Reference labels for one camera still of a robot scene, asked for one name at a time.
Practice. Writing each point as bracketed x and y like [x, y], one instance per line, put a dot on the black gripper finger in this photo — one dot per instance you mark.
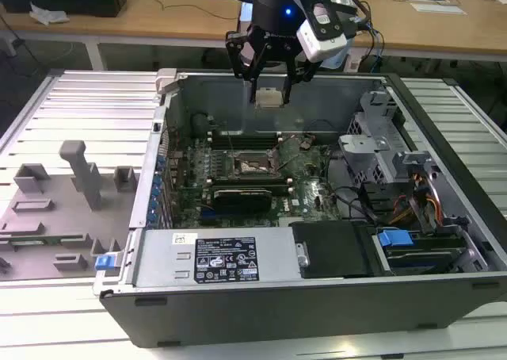
[239, 58]
[301, 72]

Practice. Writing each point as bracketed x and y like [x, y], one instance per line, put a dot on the silver CPU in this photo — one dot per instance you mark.
[269, 98]

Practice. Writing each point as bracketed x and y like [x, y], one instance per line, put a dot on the black RAM slot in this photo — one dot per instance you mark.
[253, 187]
[283, 191]
[253, 181]
[253, 146]
[253, 133]
[253, 137]
[253, 141]
[253, 184]

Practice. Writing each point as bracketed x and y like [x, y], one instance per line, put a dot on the CPU socket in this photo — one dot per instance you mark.
[249, 165]

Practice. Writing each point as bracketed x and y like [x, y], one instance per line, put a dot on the blue expansion slot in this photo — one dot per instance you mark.
[209, 216]

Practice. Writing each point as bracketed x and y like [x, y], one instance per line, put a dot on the black drive bay cover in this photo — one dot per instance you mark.
[336, 249]

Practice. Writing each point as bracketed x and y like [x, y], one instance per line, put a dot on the wooden desk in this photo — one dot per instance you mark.
[158, 23]

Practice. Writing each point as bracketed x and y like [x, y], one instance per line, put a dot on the silver drive cage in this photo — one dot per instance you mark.
[368, 146]

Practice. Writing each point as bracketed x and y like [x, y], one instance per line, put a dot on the green motherboard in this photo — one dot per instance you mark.
[305, 201]

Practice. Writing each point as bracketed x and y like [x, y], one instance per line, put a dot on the blue card retainer clip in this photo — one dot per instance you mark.
[153, 211]
[160, 163]
[157, 186]

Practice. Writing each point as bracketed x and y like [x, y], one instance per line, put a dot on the black graphics card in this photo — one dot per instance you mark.
[243, 201]

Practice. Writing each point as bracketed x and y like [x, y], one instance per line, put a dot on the white paper sheet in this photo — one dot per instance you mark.
[437, 9]

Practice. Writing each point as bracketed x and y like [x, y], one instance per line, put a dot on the blue disk carrier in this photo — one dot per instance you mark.
[396, 241]

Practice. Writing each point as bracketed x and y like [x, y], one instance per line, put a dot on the crumpled white paper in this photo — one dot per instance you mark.
[49, 14]

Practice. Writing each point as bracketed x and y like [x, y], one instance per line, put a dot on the grey power supply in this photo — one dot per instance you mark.
[166, 257]

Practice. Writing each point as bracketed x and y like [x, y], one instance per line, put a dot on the blue case latch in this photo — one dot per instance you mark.
[102, 263]

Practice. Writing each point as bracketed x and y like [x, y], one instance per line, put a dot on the grey parts rack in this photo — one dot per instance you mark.
[59, 233]

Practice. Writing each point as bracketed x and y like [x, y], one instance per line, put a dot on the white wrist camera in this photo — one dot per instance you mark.
[322, 44]

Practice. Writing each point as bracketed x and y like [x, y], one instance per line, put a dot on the black camera bracket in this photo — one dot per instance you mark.
[338, 17]

